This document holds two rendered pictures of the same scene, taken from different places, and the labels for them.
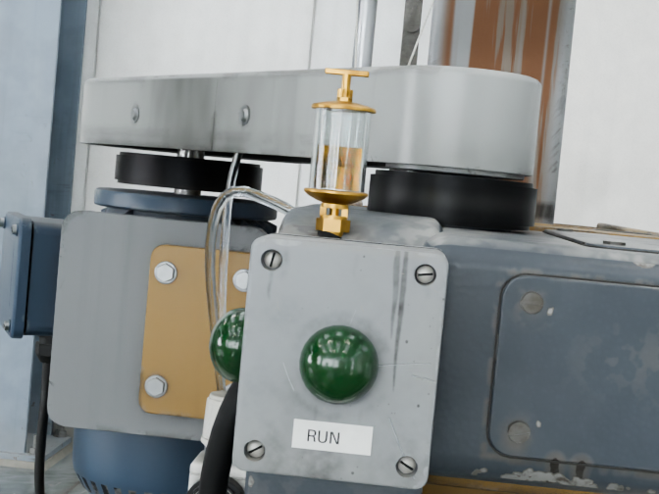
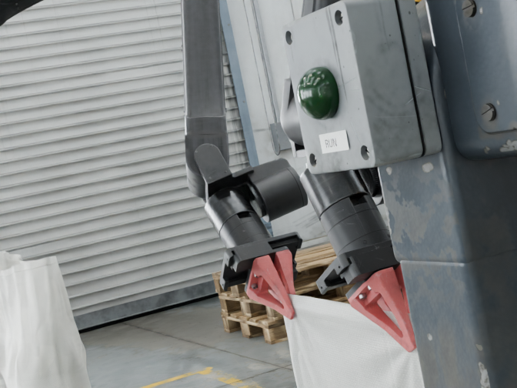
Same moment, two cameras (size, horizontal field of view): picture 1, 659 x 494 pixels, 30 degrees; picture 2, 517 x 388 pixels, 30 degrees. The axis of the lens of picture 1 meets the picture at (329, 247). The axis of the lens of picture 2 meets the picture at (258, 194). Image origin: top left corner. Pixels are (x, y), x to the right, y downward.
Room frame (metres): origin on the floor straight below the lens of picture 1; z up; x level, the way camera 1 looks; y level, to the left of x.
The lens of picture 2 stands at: (0.16, -0.46, 1.27)
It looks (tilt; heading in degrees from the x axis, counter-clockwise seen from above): 3 degrees down; 61
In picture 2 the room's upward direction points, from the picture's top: 11 degrees counter-clockwise
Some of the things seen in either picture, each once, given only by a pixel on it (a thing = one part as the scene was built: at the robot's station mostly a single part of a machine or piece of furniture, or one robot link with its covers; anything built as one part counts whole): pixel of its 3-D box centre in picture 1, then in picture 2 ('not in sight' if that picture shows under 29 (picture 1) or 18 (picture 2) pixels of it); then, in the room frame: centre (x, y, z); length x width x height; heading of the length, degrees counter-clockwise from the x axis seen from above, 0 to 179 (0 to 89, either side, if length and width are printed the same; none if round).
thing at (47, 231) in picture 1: (51, 289); not in sight; (0.97, 0.22, 1.25); 0.10 x 0.08 x 0.12; 21
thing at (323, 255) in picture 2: not in sight; (313, 265); (3.60, 5.19, 0.36); 1.20 x 0.82 x 0.14; 172
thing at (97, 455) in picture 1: (174, 345); not in sight; (1.01, 0.12, 1.21); 0.15 x 0.15 x 0.25
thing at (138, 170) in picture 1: (188, 175); not in sight; (1.01, 0.12, 1.35); 0.12 x 0.12 x 0.04
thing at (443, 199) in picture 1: (451, 200); not in sight; (0.66, -0.06, 1.35); 0.09 x 0.09 x 0.03
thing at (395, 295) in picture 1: (342, 355); (358, 86); (0.48, -0.01, 1.28); 0.08 x 0.05 x 0.09; 86
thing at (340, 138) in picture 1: (339, 150); not in sight; (0.55, 0.00, 1.37); 0.03 x 0.02 x 0.03; 86
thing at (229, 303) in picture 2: not in sight; (321, 284); (3.64, 5.21, 0.22); 1.21 x 0.84 x 0.14; 176
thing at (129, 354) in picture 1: (245, 333); not in sight; (0.92, 0.06, 1.23); 0.28 x 0.07 x 0.16; 86
